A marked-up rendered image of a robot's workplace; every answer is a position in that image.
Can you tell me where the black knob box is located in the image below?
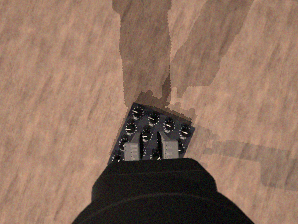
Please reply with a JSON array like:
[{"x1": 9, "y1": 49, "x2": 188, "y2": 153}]
[{"x1": 107, "y1": 102, "x2": 195, "y2": 165}]

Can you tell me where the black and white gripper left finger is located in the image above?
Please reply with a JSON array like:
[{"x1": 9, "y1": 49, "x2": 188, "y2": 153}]
[{"x1": 124, "y1": 132, "x2": 143, "y2": 161}]

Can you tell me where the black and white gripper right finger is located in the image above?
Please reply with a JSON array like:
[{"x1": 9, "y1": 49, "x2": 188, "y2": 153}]
[{"x1": 157, "y1": 131, "x2": 179, "y2": 159}]

